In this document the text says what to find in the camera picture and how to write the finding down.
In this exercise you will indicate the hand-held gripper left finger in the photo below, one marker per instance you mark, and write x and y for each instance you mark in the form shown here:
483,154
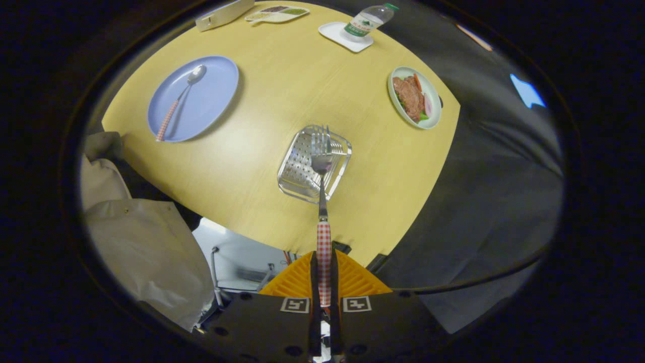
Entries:
314,282

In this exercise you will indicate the meat and vegetable food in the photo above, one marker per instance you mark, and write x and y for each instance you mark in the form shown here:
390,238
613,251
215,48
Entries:
409,98

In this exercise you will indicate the pale green plate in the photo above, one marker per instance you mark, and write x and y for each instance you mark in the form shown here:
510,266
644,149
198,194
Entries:
432,96

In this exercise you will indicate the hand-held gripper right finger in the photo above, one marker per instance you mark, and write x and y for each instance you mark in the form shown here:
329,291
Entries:
335,282

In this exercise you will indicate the clear water bottle green cap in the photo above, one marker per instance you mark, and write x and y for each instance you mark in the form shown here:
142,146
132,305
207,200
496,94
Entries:
365,22

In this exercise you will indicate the blue round plate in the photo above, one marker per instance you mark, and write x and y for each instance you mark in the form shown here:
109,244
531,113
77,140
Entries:
211,96

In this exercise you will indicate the white bread holder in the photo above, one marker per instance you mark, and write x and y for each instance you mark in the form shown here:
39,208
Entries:
224,15

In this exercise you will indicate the person's beige jacket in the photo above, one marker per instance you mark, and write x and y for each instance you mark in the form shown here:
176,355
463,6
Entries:
146,252

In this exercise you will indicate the black backdrop cloth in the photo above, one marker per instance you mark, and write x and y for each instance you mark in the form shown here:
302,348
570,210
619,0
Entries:
494,191

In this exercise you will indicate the white divided condiment dish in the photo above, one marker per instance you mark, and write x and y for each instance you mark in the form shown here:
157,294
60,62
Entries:
277,14

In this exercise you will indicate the white square coaster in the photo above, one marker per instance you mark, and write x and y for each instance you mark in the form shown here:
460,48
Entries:
332,31

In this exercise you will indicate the perforated metal cutlery basket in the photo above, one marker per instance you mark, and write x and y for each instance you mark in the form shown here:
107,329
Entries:
295,171

